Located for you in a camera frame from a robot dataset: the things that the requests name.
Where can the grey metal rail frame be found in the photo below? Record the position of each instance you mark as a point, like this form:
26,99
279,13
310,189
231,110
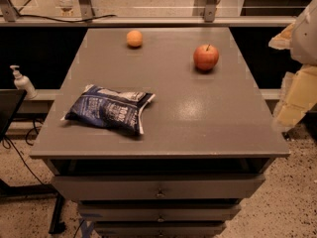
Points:
139,13

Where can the black side table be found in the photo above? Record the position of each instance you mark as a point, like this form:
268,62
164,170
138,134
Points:
10,102

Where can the blue chip bag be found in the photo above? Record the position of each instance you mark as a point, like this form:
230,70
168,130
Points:
106,108

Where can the orange fruit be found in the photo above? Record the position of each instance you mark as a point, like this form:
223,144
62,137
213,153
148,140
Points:
134,38

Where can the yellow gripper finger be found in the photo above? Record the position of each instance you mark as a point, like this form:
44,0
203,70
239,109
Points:
282,41
298,94

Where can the red apple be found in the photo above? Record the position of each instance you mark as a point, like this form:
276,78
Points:
205,57

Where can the white pump bottle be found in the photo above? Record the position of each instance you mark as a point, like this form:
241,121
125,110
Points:
22,82

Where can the grey drawer cabinet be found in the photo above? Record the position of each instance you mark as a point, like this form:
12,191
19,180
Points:
208,136

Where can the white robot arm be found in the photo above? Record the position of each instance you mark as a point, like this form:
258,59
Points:
304,39

